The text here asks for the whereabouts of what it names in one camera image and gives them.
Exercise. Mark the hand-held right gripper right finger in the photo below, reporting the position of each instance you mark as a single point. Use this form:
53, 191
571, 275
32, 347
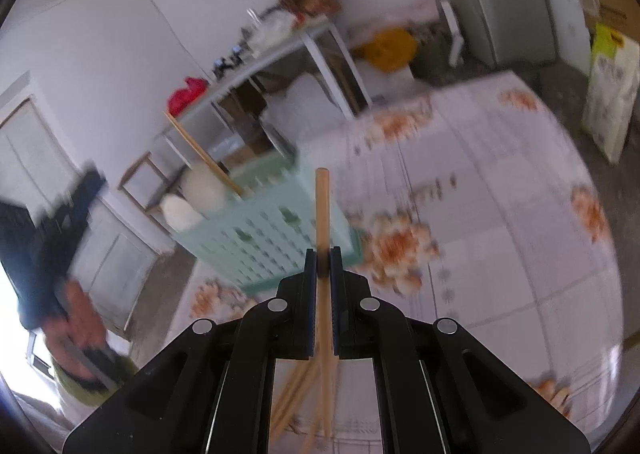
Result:
336, 314

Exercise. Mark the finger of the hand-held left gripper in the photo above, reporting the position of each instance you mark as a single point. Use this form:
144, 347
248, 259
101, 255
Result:
90, 189

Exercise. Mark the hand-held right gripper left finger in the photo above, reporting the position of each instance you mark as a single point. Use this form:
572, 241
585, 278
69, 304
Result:
313, 314

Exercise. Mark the green plastic basket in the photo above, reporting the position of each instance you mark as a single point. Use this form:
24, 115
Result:
270, 244

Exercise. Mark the wooden chopstick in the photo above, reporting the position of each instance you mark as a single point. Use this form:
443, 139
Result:
292, 394
323, 214
312, 419
200, 151

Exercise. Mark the cream spoon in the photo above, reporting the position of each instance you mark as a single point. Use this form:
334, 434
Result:
205, 186

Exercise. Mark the person's left hand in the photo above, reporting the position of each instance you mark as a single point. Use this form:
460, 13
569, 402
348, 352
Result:
75, 324

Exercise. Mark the wooden chair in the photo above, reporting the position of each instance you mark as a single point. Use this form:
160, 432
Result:
142, 184

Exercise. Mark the white panelled door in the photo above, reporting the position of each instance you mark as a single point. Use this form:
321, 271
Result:
30, 148

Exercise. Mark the red plastic bag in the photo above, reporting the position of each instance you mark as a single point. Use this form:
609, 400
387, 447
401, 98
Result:
186, 96

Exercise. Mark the floral tablecloth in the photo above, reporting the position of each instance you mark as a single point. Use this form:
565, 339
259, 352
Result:
500, 214

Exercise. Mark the clear glass jar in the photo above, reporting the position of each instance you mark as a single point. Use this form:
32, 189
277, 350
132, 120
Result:
253, 21

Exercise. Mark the white table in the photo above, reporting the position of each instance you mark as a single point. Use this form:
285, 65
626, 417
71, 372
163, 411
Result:
280, 51

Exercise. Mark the translucent plastic bag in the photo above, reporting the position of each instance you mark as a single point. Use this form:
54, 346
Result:
270, 31

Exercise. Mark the yellow bag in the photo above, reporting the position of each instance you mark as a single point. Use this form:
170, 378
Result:
390, 49

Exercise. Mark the olive green bag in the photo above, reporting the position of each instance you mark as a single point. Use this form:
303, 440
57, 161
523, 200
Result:
431, 56

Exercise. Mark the white and yellow sack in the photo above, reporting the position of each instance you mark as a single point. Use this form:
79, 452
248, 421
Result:
612, 93

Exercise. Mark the large cardboard box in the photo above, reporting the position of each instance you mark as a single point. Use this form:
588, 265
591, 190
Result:
617, 8

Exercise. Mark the white frame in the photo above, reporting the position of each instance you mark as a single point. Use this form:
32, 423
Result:
454, 31

